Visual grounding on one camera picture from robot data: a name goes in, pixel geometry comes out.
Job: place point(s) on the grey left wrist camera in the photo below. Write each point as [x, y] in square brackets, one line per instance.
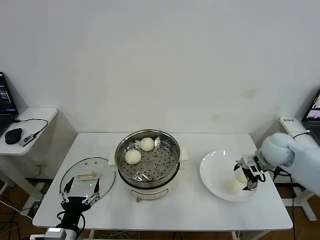
[56, 232]

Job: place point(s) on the grey usb hub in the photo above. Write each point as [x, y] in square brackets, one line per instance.
[27, 140]

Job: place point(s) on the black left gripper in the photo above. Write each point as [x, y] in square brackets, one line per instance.
[73, 205]

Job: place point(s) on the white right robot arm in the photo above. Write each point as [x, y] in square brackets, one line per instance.
[300, 155]

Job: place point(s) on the white electric cooker base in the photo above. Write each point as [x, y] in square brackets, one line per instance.
[150, 193]

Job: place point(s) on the white side desk with label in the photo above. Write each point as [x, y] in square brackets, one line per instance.
[287, 127]

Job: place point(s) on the white round plate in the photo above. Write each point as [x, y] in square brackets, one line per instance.
[215, 175]

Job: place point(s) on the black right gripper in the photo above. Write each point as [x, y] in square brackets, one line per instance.
[251, 165]

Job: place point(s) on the white wall socket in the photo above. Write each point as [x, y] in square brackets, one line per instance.
[41, 164]

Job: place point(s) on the white side desk with mouse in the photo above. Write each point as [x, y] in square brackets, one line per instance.
[42, 112]

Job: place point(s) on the white steamed baozi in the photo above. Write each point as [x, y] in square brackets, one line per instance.
[133, 157]
[232, 187]
[240, 178]
[147, 144]

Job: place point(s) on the stainless steel steamer basket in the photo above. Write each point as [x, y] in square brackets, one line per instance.
[160, 162]

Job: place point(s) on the black laptop with bright windows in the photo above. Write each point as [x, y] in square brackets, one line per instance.
[312, 122]

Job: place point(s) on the black laptop with dark screen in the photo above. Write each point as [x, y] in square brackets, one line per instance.
[5, 95]

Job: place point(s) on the black computer mouse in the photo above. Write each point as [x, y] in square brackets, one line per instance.
[13, 135]

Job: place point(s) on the round glass pot lid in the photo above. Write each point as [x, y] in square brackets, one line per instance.
[86, 175]

